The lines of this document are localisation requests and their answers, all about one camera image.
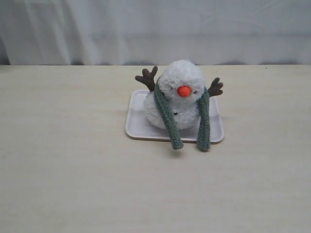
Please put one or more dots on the white plush snowman toy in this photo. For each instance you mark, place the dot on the white plush snowman toy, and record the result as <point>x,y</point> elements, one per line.
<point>182,83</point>

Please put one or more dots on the green knitted scarf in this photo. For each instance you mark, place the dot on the green knitted scarf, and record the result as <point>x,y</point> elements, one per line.
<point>203,136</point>

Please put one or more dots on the white rectangular plastic tray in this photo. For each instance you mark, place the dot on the white rectangular plastic tray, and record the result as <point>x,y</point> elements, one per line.
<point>138,127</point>

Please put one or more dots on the white backdrop curtain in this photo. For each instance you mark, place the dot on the white backdrop curtain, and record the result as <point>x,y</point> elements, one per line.
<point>155,32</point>

